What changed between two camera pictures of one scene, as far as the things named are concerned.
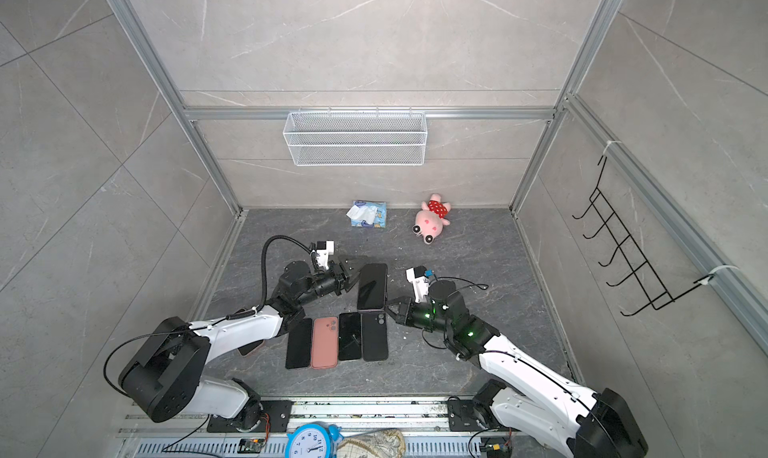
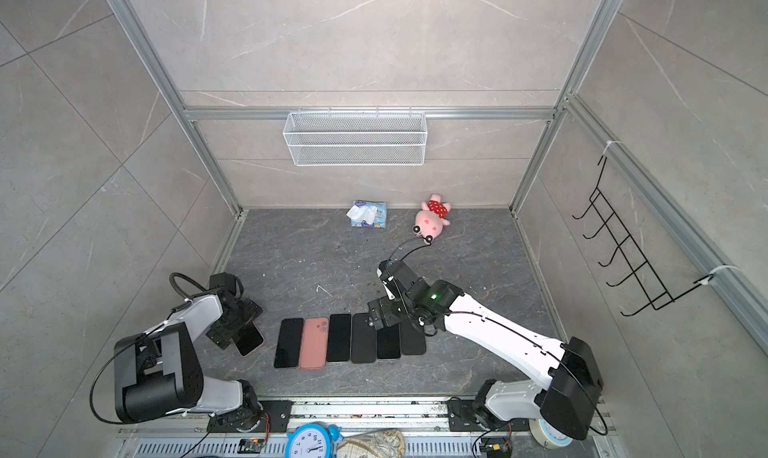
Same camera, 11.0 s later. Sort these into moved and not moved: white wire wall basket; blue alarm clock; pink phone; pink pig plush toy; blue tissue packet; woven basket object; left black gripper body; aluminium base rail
Moved: pink phone; left black gripper body
Not moved: woven basket object; blue alarm clock; white wire wall basket; aluminium base rail; blue tissue packet; pink pig plush toy
